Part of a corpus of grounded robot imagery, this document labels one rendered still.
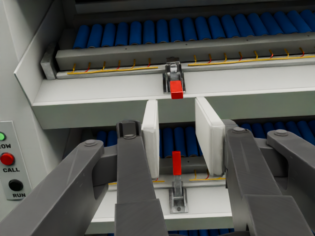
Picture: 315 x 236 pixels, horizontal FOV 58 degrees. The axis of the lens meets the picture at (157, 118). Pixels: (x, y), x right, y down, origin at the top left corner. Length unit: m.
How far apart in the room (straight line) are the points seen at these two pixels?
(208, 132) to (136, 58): 0.26
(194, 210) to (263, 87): 0.21
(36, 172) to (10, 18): 0.20
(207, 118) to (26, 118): 0.28
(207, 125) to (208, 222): 0.33
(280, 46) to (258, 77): 0.06
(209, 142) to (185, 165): 0.32
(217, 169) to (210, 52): 0.27
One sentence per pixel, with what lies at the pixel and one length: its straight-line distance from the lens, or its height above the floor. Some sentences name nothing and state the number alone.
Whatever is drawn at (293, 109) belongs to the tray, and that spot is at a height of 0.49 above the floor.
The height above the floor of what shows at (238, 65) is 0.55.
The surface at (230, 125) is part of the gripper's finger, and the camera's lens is 0.17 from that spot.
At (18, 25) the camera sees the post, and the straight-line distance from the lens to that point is 0.39.
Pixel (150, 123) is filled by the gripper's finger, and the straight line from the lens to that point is 0.15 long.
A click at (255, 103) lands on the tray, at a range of 0.38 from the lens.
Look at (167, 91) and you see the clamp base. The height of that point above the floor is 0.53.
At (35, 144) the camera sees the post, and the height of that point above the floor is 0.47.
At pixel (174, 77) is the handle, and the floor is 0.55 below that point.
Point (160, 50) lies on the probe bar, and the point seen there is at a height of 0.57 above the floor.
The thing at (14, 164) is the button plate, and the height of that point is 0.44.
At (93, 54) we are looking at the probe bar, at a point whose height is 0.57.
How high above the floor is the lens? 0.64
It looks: 24 degrees down
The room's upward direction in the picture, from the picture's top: 4 degrees counter-clockwise
